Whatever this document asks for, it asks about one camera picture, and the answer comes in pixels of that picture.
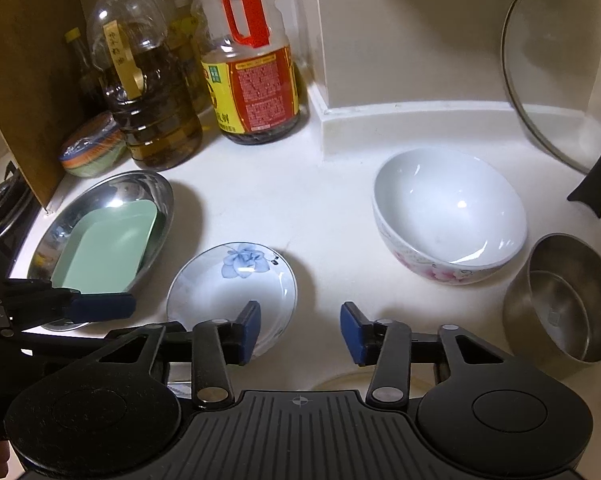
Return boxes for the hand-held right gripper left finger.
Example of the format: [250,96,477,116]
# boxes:
[83,301,262,411]

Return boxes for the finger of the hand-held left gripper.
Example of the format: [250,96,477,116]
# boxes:
[0,330,107,357]
[0,280,136,324]

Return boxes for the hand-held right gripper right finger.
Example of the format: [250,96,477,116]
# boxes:
[340,301,516,408]

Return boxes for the small blue-flower white plate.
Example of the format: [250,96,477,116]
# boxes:
[166,241,299,361]

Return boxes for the green rectangular plate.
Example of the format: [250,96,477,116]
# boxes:
[49,199,160,297]

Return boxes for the white bowl with pink flowers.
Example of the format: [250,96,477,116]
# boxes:
[371,148,529,286]

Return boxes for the large stainless steel bowl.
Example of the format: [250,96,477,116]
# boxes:
[502,232,601,367]

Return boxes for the small stainless steel bowl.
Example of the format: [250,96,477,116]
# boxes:
[527,269,601,363]

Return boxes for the black gas stove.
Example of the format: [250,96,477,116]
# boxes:
[0,160,37,281]

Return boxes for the plastic-wrapped colourful bowl stack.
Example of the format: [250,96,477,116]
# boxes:
[58,111,130,179]

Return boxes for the large clear cooking oil bottle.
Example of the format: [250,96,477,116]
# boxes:
[86,0,204,170]

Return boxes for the brown wooden board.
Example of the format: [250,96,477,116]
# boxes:
[0,0,98,211]

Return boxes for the back oil bottles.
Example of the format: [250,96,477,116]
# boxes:
[168,0,212,116]

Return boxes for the red-handled soy sauce bottle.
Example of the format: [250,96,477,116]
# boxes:
[189,0,302,147]

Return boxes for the glass pot lid black handle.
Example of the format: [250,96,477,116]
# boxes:
[500,0,601,219]

